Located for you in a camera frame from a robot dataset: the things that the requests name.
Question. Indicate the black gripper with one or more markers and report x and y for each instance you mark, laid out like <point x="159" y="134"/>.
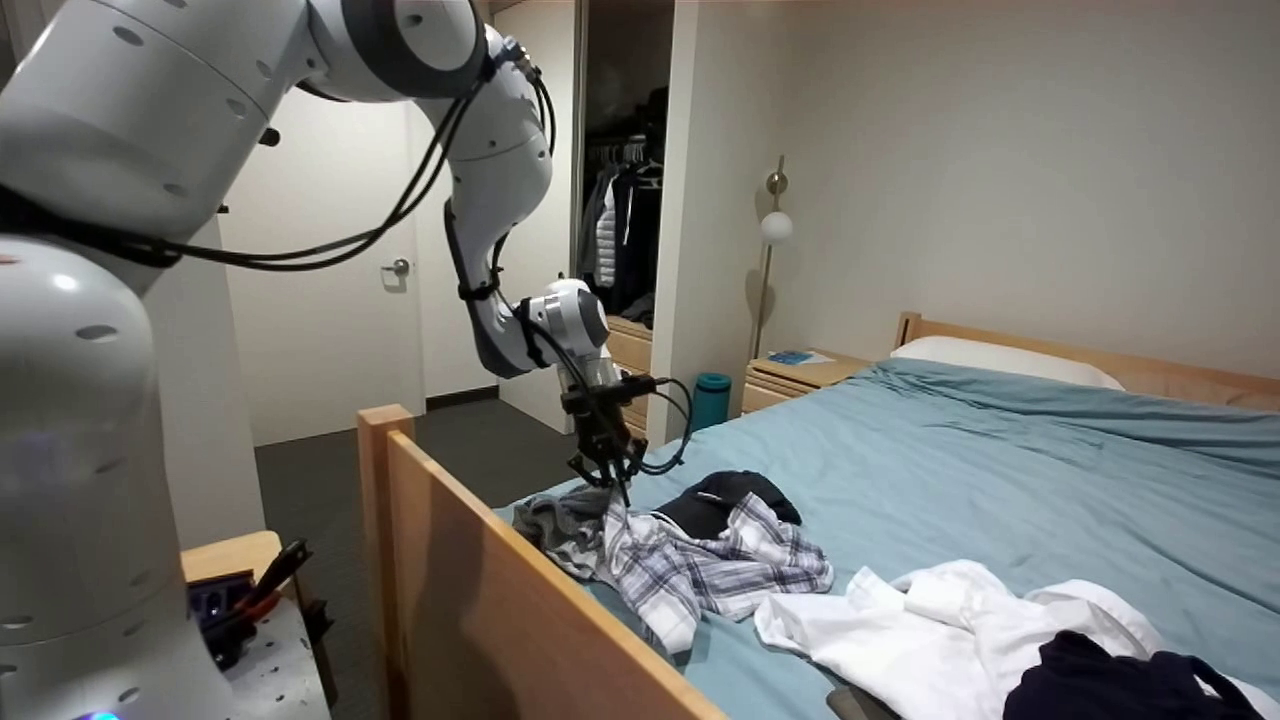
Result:
<point x="602" y="419"/>

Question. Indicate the checked plaid shirt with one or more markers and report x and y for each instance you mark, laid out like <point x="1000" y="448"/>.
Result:
<point x="692" y="564"/>

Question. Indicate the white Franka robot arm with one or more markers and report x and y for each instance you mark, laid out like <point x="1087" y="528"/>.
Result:
<point x="82" y="441"/>

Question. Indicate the white cloth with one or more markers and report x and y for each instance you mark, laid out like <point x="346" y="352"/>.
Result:
<point x="923" y="643"/>

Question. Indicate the small black garment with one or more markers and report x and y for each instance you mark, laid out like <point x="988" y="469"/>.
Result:
<point x="713" y="506"/>

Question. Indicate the wooden dresser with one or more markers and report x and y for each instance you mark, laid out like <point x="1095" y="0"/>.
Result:
<point x="635" y="351"/>

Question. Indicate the teal waste bin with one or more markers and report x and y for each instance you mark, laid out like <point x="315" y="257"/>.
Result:
<point x="713" y="403"/>

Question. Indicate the wooden nightstand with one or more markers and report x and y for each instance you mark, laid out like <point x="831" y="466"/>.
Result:
<point x="786" y="385"/>

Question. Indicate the blue book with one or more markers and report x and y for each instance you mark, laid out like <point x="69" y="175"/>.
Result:
<point x="799" y="359"/>

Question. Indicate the hanging closet clothes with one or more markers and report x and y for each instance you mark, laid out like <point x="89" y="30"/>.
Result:
<point x="617" y="243"/>

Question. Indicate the white closet door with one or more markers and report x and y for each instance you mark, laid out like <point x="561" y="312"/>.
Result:
<point x="561" y="227"/>

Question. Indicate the floor lamp with globe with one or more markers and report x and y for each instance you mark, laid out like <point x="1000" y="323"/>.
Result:
<point x="778" y="227"/>

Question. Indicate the white room door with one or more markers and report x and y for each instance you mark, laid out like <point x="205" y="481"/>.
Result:
<point x="322" y="346"/>

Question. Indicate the black and red tools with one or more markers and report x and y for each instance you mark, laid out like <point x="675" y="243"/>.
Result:
<point x="253" y="600"/>

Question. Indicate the light blue bed blanket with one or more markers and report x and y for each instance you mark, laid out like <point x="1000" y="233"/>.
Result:
<point x="1000" y="481"/>

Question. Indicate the wooden tool box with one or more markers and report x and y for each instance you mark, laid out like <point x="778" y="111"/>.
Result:
<point x="225" y="552"/>

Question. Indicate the white pillow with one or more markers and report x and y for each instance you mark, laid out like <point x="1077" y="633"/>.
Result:
<point x="1000" y="360"/>

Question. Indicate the dark navy garment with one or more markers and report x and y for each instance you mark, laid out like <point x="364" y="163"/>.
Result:
<point x="1104" y="684"/>

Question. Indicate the wooden bed frame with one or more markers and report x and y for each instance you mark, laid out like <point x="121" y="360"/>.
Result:
<point x="467" y="615"/>

